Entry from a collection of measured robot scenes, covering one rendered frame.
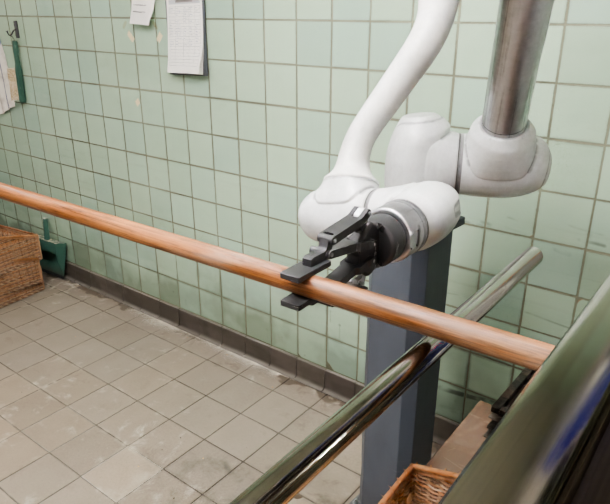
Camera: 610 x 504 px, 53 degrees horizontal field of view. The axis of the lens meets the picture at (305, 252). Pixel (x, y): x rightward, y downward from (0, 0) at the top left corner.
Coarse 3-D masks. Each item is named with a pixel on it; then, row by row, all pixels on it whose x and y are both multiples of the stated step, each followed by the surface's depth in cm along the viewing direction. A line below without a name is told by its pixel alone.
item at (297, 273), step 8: (296, 264) 77; (320, 264) 77; (328, 264) 78; (280, 272) 74; (288, 272) 74; (296, 272) 75; (304, 272) 75; (312, 272) 75; (288, 280) 74; (296, 280) 73; (304, 280) 74
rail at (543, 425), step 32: (608, 288) 20; (576, 320) 18; (608, 320) 18; (576, 352) 16; (608, 352) 16; (544, 384) 15; (576, 384) 15; (608, 384) 15; (512, 416) 14; (544, 416) 14; (576, 416) 14; (608, 416) 14; (480, 448) 13; (512, 448) 13; (544, 448) 13; (576, 448) 13; (480, 480) 12; (512, 480) 12; (544, 480) 12; (576, 480) 12
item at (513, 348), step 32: (0, 192) 114; (32, 192) 110; (96, 224) 98; (128, 224) 94; (192, 256) 86; (224, 256) 82; (288, 288) 77; (320, 288) 74; (352, 288) 72; (384, 320) 69; (416, 320) 67; (448, 320) 65; (480, 352) 63; (512, 352) 61; (544, 352) 59
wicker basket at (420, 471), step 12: (408, 468) 112; (420, 468) 111; (432, 468) 110; (408, 480) 110; (420, 480) 112; (432, 480) 111; (444, 480) 108; (396, 492) 108; (408, 492) 113; (420, 492) 113; (432, 492) 111; (444, 492) 110
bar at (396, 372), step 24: (528, 264) 90; (480, 288) 81; (504, 288) 82; (456, 312) 74; (480, 312) 76; (408, 360) 64; (432, 360) 66; (384, 384) 60; (408, 384) 62; (360, 408) 57; (384, 408) 59; (312, 432) 54; (336, 432) 54; (360, 432) 56; (288, 456) 50; (312, 456) 51; (336, 456) 53; (264, 480) 48; (288, 480) 48
